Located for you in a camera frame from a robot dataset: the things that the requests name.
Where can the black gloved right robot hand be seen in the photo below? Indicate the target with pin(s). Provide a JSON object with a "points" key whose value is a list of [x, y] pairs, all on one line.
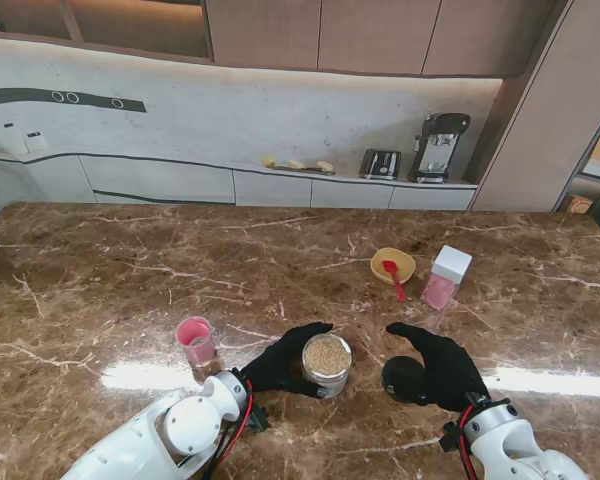
{"points": [[445, 370]]}

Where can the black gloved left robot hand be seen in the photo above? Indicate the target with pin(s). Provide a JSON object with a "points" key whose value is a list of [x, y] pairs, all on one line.
{"points": [[280, 365]]}

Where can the black round jar lid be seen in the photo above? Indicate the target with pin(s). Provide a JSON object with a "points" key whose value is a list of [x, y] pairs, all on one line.
{"points": [[402, 377]]}

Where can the clear grain jar with label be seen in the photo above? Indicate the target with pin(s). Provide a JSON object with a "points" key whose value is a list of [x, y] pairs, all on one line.
{"points": [[326, 365]]}

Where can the pink plastic measuring cup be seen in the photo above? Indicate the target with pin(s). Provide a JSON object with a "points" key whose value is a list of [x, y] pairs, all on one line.
{"points": [[196, 345]]}

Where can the clear airtight container white lid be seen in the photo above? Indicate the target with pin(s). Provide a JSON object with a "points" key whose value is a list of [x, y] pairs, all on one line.
{"points": [[445, 280]]}

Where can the red plastic scoop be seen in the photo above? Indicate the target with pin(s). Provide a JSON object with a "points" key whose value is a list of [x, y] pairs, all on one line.
{"points": [[395, 280]]}

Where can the white square container lid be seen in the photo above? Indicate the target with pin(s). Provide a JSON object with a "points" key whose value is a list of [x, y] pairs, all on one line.
{"points": [[452, 260]]}

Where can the yellow plastic bowl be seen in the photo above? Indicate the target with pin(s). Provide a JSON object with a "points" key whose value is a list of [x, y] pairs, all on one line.
{"points": [[402, 260]]}

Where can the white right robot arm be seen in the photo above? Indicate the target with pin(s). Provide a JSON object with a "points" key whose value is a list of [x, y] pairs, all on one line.
{"points": [[515, 445]]}

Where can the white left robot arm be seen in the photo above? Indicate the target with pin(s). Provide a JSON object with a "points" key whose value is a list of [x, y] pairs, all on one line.
{"points": [[170, 435]]}

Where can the dark serving board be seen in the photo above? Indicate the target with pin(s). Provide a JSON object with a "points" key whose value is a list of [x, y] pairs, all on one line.
{"points": [[305, 170]]}

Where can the yellow fruit piece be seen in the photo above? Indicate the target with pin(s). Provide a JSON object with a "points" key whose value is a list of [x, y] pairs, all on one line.
{"points": [[295, 163], [268, 161], [324, 166]]}

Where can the white counter with drawers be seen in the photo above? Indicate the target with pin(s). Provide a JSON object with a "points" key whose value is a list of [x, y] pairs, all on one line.
{"points": [[180, 182]]}

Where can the orange printed box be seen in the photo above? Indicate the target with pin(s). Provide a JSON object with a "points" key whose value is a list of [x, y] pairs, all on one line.
{"points": [[579, 205]]}

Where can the black silver toaster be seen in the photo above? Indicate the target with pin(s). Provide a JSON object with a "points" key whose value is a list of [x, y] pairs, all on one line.
{"points": [[380, 165]]}

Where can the black espresso machine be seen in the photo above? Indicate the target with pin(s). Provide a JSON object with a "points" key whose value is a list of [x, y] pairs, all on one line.
{"points": [[440, 145]]}

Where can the brown tall cabinet panel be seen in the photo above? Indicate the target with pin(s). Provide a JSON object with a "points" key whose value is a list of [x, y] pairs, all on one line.
{"points": [[525, 140]]}

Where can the short white bottle black cap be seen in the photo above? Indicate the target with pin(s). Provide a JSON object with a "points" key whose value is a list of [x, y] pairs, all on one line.
{"points": [[36, 142]]}

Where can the tall white bottle black cap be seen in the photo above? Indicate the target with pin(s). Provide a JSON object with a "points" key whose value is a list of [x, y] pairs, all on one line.
{"points": [[13, 140]]}

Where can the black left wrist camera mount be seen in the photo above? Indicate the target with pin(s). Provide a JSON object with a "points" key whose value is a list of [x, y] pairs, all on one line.
{"points": [[260, 420]]}

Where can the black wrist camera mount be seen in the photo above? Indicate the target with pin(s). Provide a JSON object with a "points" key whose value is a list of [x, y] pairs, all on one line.
{"points": [[451, 436], [260, 420]]}

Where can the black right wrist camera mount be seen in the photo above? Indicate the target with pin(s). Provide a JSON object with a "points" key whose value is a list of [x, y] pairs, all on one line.
{"points": [[451, 436]]}

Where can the brown wooden wall cabinets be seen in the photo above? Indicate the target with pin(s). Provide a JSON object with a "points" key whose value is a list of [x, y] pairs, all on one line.
{"points": [[370, 35]]}

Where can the black wall panel with rings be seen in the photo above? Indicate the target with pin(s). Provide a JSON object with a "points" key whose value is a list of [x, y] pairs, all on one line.
{"points": [[30, 96]]}

